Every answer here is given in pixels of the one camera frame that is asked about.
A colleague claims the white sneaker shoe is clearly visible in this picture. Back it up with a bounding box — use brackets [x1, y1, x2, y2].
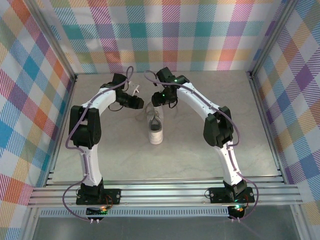
[148, 99, 165, 146]

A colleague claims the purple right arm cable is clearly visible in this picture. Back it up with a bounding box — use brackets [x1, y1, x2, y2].
[144, 70, 261, 223]

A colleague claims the plaid cloth backdrop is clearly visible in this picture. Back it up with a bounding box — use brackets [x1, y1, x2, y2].
[0, 0, 76, 240]
[249, 0, 320, 240]
[37, 0, 288, 75]

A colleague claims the aluminium corner post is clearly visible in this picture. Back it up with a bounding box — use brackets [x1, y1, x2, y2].
[246, 0, 300, 77]
[28, 0, 78, 82]

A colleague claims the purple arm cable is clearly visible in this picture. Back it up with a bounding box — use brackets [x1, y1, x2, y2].
[62, 66, 134, 222]
[144, 70, 261, 223]

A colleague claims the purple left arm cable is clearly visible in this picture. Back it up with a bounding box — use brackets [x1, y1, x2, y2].
[62, 66, 134, 222]

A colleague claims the left controller board with LEDs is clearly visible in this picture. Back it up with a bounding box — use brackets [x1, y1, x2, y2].
[85, 204, 110, 217]

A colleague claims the narrow aluminium rail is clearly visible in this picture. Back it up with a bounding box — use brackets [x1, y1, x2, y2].
[46, 175, 286, 187]

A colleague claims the wide aluminium mounting rail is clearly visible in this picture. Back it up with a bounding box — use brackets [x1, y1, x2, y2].
[26, 184, 304, 209]

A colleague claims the controller board with leds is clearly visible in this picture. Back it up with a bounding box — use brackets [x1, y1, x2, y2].
[228, 204, 247, 220]
[85, 204, 110, 217]

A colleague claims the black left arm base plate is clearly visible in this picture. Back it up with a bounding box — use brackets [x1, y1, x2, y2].
[75, 188, 122, 206]

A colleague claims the right controller board with LEDs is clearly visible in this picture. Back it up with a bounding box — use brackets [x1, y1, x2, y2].
[228, 204, 247, 220]

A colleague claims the slotted grey cable duct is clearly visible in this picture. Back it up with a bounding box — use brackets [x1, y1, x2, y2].
[39, 206, 232, 219]

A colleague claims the aluminium side rail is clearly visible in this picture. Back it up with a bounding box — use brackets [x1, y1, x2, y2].
[247, 71, 286, 185]
[42, 74, 79, 188]

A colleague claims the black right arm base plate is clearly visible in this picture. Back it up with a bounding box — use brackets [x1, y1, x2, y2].
[208, 186, 256, 204]

